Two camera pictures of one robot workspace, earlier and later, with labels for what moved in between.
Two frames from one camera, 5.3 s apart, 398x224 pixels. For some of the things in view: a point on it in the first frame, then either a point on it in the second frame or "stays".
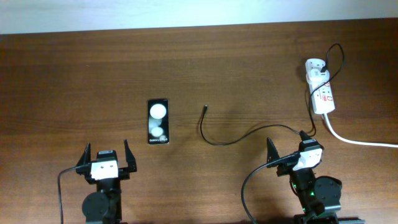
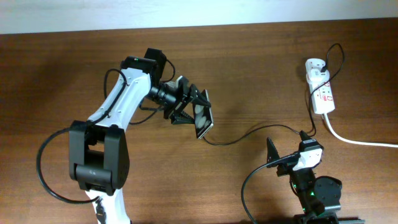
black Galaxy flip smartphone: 158,121 -> 203,115
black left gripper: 124,173 -> 185,95
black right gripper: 286,168 stays
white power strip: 322,96 stays
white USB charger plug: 316,76 stays
